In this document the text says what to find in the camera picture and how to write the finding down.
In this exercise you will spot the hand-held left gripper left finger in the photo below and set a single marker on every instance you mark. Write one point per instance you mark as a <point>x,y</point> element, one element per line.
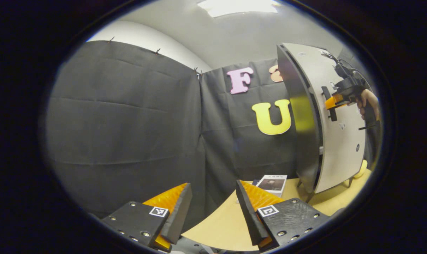
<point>179,215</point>

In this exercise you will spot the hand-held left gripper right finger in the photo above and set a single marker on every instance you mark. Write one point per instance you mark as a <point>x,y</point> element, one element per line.
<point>248,218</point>

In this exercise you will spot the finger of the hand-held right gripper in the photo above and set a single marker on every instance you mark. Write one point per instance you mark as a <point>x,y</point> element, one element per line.
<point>335,101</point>

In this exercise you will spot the grey cabinet door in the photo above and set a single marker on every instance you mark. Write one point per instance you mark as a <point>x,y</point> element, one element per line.
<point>340,148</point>

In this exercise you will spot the thin white book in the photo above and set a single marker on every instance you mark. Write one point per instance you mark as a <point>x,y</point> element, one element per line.
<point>275,194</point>

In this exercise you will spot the white portrait cover book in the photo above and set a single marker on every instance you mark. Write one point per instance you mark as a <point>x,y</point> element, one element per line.
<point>272,182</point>

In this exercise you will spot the black backdrop cloth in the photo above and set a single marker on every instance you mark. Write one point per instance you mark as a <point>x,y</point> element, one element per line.
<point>128,123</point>

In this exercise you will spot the large ceiling light panel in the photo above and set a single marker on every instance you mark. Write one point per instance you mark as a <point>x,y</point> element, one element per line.
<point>238,7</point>

